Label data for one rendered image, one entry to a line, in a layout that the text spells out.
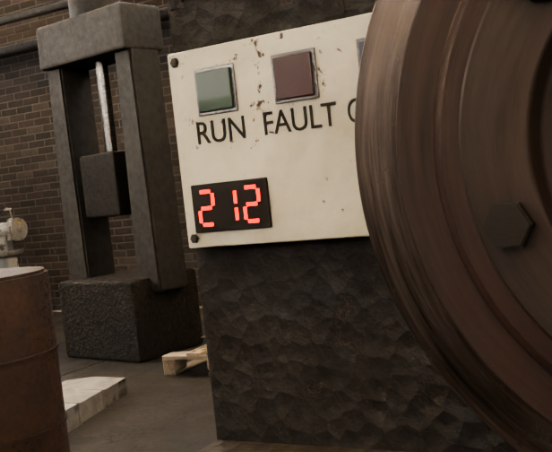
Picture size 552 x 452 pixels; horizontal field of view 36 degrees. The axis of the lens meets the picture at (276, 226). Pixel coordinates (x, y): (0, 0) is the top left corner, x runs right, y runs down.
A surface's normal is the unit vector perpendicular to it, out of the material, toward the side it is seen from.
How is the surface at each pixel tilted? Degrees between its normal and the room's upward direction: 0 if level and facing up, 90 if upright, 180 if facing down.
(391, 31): 90
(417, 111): 90
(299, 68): 90
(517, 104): 90
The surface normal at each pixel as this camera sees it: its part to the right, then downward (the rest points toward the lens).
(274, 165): -0.48, 0.10
